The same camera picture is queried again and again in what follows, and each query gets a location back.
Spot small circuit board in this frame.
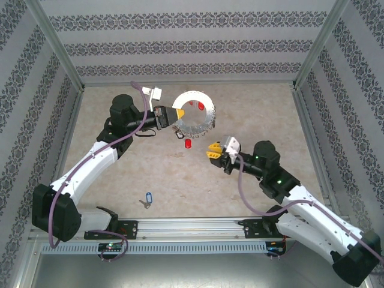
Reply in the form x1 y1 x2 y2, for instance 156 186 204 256
98 242 124 253
266 241 287 254

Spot grey metal shelf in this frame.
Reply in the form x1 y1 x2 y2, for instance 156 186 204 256
29 253 352 288

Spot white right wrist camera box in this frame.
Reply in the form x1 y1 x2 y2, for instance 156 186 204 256
220 135 242 160

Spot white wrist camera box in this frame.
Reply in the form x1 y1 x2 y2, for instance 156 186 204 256
141 86 163 109
220 135 242 160

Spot aluminium back rail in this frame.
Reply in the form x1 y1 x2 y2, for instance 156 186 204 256
80 79 298 89

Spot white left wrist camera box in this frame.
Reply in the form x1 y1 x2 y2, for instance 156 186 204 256
141 86 163 109

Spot aluminium side rail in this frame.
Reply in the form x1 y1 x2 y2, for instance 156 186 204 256
292 86 340 217
41 86 86 220

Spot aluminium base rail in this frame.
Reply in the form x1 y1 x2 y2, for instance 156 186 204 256
29 217 352 241

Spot aluminium frame post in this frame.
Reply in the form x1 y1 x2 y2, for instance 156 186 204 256
25 0 85 91
293 0 352 90
11 239 43 288
361 271 379 288

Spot slotted grey cable duct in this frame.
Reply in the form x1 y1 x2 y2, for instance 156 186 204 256
40 241 268 254

